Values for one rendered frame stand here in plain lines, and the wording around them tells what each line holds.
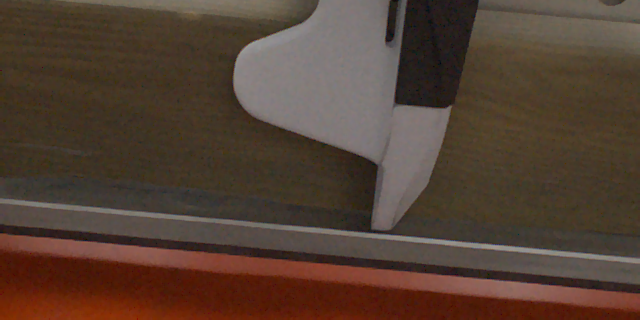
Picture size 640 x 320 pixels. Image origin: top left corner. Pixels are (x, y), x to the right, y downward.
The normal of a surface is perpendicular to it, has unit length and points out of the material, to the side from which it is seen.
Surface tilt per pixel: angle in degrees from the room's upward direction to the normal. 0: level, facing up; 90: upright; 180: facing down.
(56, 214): 90
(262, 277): 0
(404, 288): 0
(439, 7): 98
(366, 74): 82
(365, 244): 90
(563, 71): 90
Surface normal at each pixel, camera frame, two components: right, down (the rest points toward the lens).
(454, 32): -0.07, 0.65
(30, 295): 0.07, -0.87
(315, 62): -0.04, 0.36
